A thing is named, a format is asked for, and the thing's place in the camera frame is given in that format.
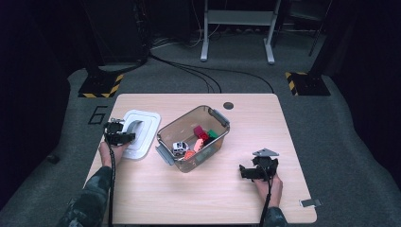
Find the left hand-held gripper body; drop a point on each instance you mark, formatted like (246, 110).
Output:
(114, 134)

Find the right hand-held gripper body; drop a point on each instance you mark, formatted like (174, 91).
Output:
(266, 165)

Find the white plastic lid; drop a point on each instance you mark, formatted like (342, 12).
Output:
(151, 126)

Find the green toy block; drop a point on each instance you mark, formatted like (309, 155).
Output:
(212, 134)

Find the white toy car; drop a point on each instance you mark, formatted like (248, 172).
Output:
(180, 147)

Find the transparent brown storage box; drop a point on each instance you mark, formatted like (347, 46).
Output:
(183, 121)

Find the salmon toy block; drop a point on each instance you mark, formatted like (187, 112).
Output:
(198, 145)

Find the magenta toy block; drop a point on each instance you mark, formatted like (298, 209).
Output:
(198, 130)

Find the person's left hand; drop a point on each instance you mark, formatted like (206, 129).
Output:
(107, 154)

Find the person's right hand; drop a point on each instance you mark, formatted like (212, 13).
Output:
(272, 192)

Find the striped black stand base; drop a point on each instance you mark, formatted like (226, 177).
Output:
(99, 85)
(310, 84)

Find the grey tape strip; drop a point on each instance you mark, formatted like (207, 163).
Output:
(312, 202)

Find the round grey table grommet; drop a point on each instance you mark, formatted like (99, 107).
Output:
(228, 105)

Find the dark cabinet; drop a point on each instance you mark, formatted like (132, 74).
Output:
(119, 31)

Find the white metal stand frame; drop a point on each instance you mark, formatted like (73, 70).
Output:
(239, 17)

